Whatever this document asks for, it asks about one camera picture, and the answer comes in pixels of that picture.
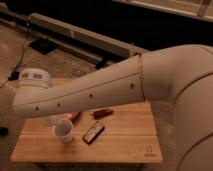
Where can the light wooden table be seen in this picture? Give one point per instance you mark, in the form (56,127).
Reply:
(130,135)

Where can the black and red candy box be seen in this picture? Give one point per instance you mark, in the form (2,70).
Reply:
(93,132)

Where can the black floor mat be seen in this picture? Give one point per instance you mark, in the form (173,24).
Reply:
(43,46)

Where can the black floor device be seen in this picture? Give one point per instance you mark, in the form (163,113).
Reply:
(14,75)

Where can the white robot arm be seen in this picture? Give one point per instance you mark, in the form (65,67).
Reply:
(182,75)

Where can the long grey metal rail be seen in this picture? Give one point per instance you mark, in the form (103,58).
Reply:
(112,47)

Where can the small brown red object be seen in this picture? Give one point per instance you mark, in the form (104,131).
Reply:
(102,113)

